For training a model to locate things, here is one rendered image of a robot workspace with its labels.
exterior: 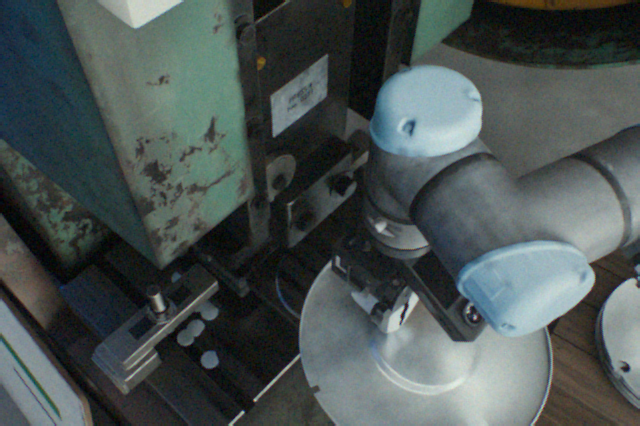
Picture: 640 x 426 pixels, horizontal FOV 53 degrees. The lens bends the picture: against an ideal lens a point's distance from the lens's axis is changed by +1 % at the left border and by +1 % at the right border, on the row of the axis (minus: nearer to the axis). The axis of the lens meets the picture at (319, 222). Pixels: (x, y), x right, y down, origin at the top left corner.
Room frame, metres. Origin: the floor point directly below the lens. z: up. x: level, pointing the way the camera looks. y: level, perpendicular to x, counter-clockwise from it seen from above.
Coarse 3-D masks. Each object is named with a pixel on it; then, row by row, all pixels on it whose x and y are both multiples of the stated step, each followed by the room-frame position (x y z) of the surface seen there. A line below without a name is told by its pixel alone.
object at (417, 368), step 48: (336, 288) 0.36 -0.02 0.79; (336, 336) 0.30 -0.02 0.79; (384, 336) 0.30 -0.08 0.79; (432, 336) 0.30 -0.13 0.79; (480, 336) 0.31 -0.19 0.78; (528, 336) 0.31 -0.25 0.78; (384, 384) 0.25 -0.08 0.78; (432, 384) 0.25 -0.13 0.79; (480, 384) 0.25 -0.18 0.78; (528, 384) 0.26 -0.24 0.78
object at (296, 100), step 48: (288, 0) 0.40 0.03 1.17; (336, 0) 0.44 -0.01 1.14; (288, 48) 0.40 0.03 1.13; (336, 48) 0.44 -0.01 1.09; (288, 96) 0.39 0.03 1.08; (336, 96) 0.44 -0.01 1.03; (288, 144) 0.39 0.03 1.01; (336, 144) 0.43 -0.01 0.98; (288, 192) 0.37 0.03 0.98; (336, 192) 0.40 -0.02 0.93; (240, 240) 0.36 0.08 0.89; (288, 240) 0.35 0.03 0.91
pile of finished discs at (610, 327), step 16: (624, 288) 0.59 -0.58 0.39; (608, 304) 0.56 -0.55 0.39; (624, 304) 0.56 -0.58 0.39; (608, 320) 0.53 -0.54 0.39; (624, 320) 0.53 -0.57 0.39; (608, 336) 0.49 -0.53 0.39; (624, 336) 0.49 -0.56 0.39; (608, 352) 0.46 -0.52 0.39; (624, 352) 0.46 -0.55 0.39; (608, 368) 0.44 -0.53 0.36; (624, 368) 0.44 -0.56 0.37; (624, 384) 0.41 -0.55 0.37
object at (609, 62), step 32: (480, 0) 0.72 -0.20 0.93; (480, 32) 0.65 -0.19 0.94; (512, 32) 0.64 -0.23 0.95; (544, 32) 0.63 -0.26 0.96; (576, 32) 0.61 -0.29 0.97; (608, 32) 0.59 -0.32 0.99; (512, 64) 0.58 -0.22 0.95; (544, 64) 0.56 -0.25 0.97; (576, 64) 0.54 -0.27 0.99; (608, 64) 0.52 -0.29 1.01
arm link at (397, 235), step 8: (368, 208) 0.31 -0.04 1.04; (368, 216) 0.31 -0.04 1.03; (376, 216) 0.30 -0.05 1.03; (368, 224) 0.30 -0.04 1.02; (376, 224) 0.29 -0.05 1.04; (384, 224) 0.29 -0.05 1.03; (392, 224) 0.29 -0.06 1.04; (400, 224) 0.29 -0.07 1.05; (376, 232) 0.30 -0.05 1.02; (384, 232) 0.29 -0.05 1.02; (392, 232) 0.29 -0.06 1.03; (400, 232) 0.29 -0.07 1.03; (408, 232) 0.29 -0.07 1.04; (416, 232) 0.29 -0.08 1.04; (384, 240) 0.29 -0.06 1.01; (392, 240) 0.29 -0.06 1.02; (400, 240) 0.29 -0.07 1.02; (408, 240) 0.29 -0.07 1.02; (416, 240) 0.29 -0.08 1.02; (424, 240) 0.29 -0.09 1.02; (400, 248) 0.29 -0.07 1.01; (408, 248) 0.29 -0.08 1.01
